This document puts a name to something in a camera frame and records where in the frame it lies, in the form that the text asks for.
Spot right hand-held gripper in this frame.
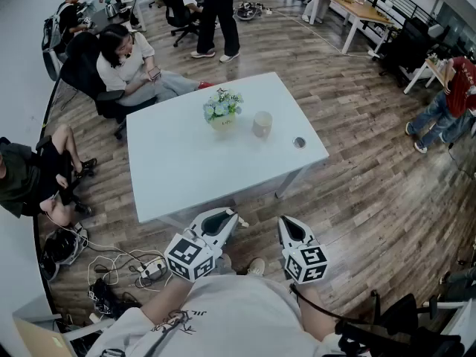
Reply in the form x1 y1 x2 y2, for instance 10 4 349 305
277 215 330 285

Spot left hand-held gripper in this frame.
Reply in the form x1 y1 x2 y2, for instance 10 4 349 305
164 207 240 283

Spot beige cup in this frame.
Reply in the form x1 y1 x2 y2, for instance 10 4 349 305
251 110 274 141

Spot person's right forearm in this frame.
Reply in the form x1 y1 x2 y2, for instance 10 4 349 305
293 283 340 344

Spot person's left forearm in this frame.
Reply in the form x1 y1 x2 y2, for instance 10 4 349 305
143 271 204 329

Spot person's left shoe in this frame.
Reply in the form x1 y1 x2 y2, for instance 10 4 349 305
216 253 236 276

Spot person's shoe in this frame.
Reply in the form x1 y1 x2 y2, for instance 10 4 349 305
216 253 236 276
246 257 266 277

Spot person's right shoe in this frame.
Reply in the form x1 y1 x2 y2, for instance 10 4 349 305
246 257 266 277

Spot white power strip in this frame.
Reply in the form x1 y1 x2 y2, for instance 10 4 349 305
140 259 167 279

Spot person's white printed t-shirt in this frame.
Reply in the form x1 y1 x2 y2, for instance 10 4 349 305
85 273 338 357

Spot potted blue and white flowers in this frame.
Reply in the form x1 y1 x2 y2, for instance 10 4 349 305
202 87 245 133

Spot black bag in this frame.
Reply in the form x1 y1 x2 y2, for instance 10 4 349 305
334 291 466 357

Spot black and white helmet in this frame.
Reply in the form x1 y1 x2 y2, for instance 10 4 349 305
39 228 89 283

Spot round device on floor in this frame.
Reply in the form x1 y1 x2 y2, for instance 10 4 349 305
233 1 269 22

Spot white side table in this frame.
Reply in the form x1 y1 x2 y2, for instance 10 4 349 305
442 298 476 349

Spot small white-legged side desk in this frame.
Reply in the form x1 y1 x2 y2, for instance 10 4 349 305
403 58 457 95

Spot wooden desk with white legs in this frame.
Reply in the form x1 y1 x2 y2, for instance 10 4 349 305
309 0 396 55

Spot dark desk with white legs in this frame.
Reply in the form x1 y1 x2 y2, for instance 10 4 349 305
91 0 148 33

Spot black metal railing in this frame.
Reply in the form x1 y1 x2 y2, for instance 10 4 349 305
345 0 476 54

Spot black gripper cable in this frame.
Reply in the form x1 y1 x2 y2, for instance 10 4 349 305
289 283 373 327

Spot white cables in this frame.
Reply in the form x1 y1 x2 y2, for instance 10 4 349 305
44 213 174 294

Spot black neck strap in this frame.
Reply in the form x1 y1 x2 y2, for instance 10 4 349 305
144 309 196 357

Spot black gadget with cables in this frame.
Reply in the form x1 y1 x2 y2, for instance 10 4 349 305
88 277 143 320

